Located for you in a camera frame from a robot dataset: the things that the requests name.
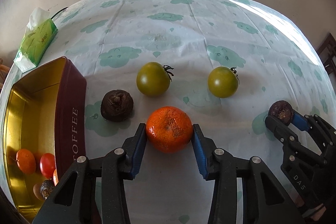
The green tissue pack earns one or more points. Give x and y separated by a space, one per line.
39 33

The dark wooden furniture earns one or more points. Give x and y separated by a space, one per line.
326 52

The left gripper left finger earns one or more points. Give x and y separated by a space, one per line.
134 148

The wrinkled dark passion fruit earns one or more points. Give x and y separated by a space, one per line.
116 106

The red tomato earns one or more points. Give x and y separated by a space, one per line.
47 165

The green tomato right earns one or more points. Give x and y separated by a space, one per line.
223 82

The mandarin orange with stem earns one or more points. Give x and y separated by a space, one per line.
26 161

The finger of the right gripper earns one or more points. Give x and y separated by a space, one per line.
280 131
300 121

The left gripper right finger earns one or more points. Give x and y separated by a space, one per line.
203 150

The small smooth mandarin orange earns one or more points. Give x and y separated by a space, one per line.
55 177

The person's right hand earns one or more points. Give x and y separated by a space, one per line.
309 214

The large rough mandarin orange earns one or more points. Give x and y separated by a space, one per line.
169 129

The green tomato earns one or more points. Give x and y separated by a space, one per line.
154 79
223 82

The maroon gold toffee tin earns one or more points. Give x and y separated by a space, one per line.
44 114

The cloud print tablecloth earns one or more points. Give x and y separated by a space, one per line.
110 40

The round dark passion fruit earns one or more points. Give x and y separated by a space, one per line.
283 111

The wooden chair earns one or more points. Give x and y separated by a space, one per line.
4 70

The green tomato left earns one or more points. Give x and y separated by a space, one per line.
154 79

